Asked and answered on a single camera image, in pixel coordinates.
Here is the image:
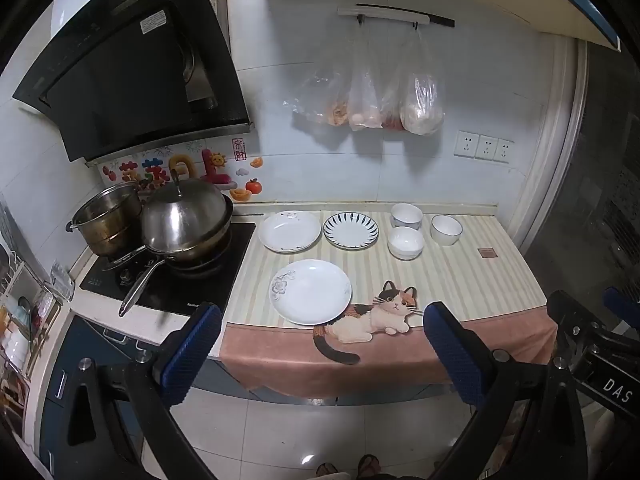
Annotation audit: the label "domed steel wok lid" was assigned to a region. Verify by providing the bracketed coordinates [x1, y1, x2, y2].
[140, 169, 234, 254]

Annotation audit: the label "white bowl with dark rim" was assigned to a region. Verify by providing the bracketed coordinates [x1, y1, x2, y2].
[431, 214, 464, 247]

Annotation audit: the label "clear plastic holder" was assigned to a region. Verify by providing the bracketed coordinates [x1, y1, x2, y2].
[50, 259, 77, 302]

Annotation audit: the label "black glass gas stove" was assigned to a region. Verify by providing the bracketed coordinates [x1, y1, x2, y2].
[79, 220, 258, 317]

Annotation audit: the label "plain white bowl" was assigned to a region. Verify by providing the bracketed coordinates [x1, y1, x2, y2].
[388, 226, 426, 261]

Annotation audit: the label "colourful wall stickers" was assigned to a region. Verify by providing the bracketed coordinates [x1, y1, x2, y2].
[101, 137, 264, 204]

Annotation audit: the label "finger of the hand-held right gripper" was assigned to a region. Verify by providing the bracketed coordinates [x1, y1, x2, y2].
[546, 290, 609, 367]
[603, 287, 640, 346]

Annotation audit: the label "large white floral plate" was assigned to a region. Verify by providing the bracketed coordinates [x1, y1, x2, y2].
[271, 259, 353, 325]

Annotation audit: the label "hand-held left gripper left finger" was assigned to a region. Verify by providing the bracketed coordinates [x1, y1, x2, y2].
[46, 302, 223, 480]

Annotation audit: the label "white plate with blue stripes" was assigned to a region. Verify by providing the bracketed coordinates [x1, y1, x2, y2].
[323, 211, 380, 250]

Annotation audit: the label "black range hood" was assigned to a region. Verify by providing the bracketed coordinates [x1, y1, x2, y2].
[12, 0, 251, 163]

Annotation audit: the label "wall hook rail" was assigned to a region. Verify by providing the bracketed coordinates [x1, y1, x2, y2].
[337, 4, 456, 29]

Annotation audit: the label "white bowl with blue pattern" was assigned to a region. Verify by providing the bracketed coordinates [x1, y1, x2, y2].
[390, 203, 424, 231]

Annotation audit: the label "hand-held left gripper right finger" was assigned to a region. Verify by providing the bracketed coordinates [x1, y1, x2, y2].
[422, 301, 589, 480]

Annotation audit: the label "white wire dish rack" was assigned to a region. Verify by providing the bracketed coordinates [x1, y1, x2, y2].
[0, 240, 62, 411]

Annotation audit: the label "white plate with dark sprig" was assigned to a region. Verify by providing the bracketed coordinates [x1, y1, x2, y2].
[257, 210, 322, 253]

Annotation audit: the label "white framed glass door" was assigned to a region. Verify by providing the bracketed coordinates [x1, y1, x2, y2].
[510, 35, 640, 321]

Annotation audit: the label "clear plastic food bag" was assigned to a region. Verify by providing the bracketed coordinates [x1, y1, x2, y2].
[347, 25, 387, 132]
[400, 30, 445, 136]
[291, 25, 352, 128]

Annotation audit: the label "stainless steel pot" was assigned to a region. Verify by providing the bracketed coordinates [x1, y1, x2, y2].
[65, 182, 147, 257]

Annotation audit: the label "striped cat print mat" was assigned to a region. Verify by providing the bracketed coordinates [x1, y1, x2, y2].
[220, 210, 559, 402]

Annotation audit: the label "blue base cabinet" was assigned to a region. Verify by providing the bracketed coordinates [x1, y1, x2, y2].
[39, 312, 453, 480]

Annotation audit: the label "steel wok with long handle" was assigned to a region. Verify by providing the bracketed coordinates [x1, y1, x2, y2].
[102, 197, 236, 318]

